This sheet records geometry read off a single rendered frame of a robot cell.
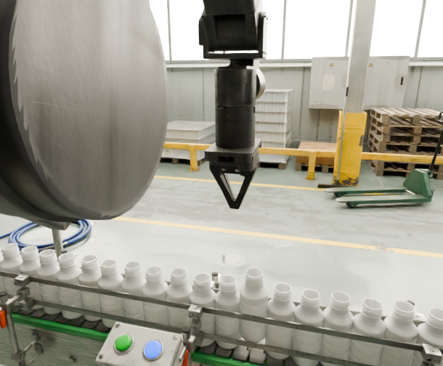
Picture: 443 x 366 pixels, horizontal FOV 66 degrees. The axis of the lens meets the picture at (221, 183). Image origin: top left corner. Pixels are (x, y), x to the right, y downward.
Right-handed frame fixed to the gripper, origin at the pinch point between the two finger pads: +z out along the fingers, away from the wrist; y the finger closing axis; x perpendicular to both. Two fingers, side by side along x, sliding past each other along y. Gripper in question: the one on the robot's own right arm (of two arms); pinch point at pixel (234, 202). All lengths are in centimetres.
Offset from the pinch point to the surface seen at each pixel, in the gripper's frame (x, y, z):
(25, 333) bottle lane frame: 57, 9, 45
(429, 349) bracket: -34.1, 8.8, 28.7
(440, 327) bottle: -36.2, 11.4, 25.7
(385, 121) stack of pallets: -129, 541, 59
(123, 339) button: 20.3, -2.8, 27.9
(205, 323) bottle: 8.9, 11.1, 33.6
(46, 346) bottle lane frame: 51, 9, 48
